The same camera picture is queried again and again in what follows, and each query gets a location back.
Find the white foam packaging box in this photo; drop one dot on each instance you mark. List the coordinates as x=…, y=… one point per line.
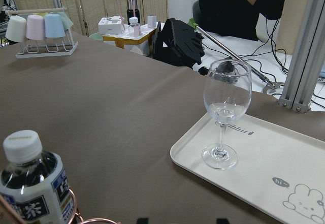
x=115, y=32

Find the pastel cups rack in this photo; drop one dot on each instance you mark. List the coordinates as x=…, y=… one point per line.
x=41, y=32

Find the clear wine glass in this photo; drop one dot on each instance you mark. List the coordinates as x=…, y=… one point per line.
x=227, y=96

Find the black steel thermos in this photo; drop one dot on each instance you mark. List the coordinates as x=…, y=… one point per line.
x=132, y=10

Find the aluminium frame post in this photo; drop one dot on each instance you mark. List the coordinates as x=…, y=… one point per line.
x=302, y=33

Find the cream rabbit tray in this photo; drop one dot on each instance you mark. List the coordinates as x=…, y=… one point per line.
x=279, y=171

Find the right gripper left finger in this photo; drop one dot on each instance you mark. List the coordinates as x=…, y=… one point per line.
x=142, y=220

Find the copper wire bottle basket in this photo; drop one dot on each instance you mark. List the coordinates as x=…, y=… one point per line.
x=14, y=217

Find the metal grabber pole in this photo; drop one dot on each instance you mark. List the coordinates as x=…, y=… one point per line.
x=270, y=85

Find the tea bottle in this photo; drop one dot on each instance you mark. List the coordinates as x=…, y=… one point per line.
x=35, y=182

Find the black foam case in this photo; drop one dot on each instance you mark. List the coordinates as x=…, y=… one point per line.
x=176, y=43

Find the person in black shirt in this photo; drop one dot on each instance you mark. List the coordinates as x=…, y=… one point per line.
x=237, y=18

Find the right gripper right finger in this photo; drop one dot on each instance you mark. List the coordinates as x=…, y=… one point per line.
x=222, y=221

